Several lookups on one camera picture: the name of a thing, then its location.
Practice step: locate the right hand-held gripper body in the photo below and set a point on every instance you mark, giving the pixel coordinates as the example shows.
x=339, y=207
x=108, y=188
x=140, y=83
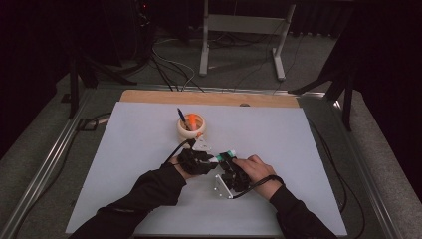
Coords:
x=235, y=181

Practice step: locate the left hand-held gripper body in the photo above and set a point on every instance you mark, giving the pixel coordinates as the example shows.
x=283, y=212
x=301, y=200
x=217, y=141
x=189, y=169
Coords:
x=195, y=162

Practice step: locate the white and green glue stick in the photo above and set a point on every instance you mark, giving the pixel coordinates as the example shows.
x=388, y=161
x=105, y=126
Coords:
x=229, y=154

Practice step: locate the cream ribbed pen holder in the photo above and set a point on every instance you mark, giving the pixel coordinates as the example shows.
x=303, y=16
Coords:
x=185, y=132

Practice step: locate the orange highlighter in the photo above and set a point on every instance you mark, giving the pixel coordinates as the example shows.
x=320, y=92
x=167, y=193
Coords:
x=192, y=120

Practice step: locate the blue pen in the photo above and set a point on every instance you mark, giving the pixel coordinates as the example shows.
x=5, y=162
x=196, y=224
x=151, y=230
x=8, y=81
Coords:
x=181, y=115

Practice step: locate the person's left hand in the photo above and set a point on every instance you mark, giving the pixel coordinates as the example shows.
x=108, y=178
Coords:
x=174, y=162

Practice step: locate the person's right hand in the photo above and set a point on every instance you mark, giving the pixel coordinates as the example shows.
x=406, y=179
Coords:
x=257, y=172

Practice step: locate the black tripod stand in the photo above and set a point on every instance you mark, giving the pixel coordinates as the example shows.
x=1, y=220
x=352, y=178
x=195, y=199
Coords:
x=73, y=86
x=347, y=106

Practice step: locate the white metal desk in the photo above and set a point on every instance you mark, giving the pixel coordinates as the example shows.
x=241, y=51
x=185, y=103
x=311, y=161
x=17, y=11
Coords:
x=245, y=24

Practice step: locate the dark equipment rack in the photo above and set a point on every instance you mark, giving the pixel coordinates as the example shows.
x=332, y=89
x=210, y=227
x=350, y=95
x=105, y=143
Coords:
x=144, y=20

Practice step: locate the small black bracket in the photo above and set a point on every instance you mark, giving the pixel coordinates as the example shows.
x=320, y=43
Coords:
x=88, y=124

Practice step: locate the aluminium rail frame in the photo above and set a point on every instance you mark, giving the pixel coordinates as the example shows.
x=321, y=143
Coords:
x=49, y=156

